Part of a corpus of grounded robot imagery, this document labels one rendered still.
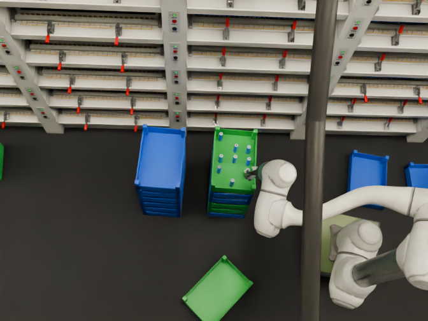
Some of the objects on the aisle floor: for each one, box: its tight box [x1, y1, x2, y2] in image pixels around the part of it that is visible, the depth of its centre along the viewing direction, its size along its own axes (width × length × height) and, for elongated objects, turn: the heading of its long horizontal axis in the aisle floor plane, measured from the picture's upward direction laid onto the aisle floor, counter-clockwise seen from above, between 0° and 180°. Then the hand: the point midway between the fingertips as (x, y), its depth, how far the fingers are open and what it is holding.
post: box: [161, 0, 187, 137], centre depth 195 cm, size 20×9×169 cm, turn 179°
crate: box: [182, 255, 253, 321], centre depth 231 cm, size 30×20×8 cm
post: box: [290, 0, 382, 139], centre depth 198 cm, size 20×9×169 cm, turn 179°
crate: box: [347, 150, 389, 210], centre depth 260 cm, size 30×20×8 cm
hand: (251, 171), depth 208 cm, fingers open, 3 cm apart
